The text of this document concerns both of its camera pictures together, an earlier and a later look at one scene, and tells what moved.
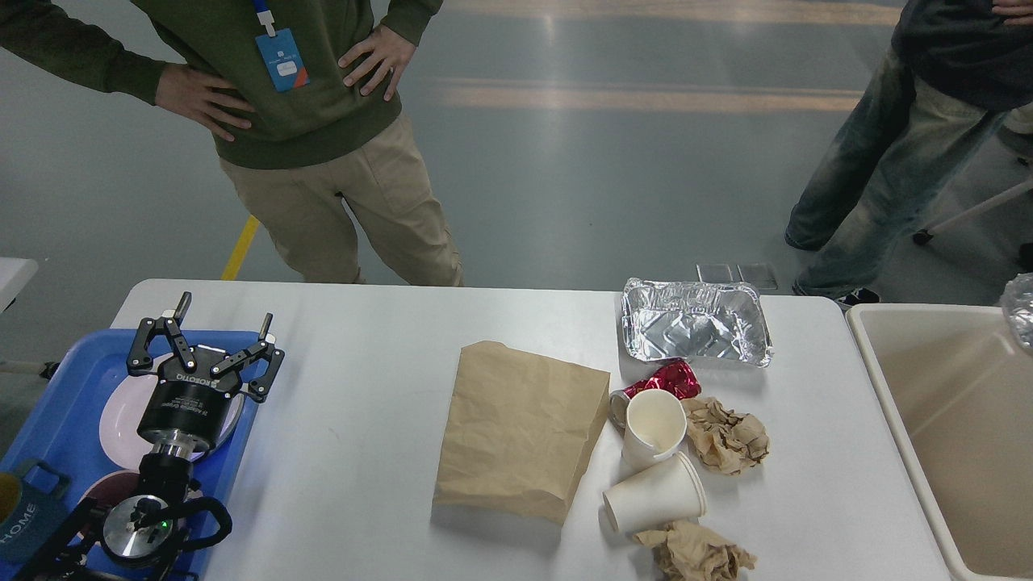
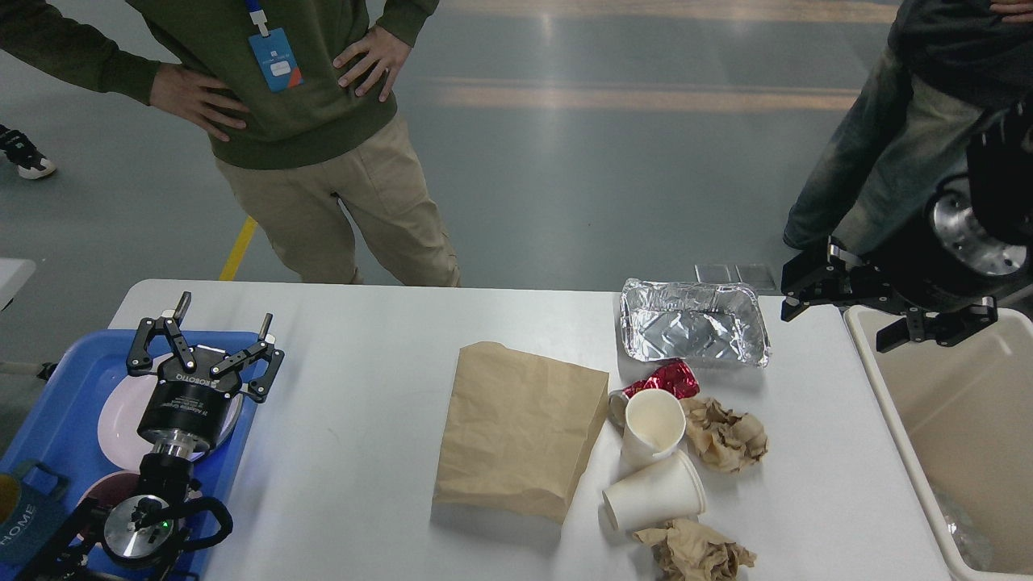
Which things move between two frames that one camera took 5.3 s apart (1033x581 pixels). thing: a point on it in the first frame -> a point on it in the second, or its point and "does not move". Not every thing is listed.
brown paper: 686,553 does not move
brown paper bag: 520,428 does not move
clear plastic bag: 1017,307 -> 972,539
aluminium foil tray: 694,320 does not move
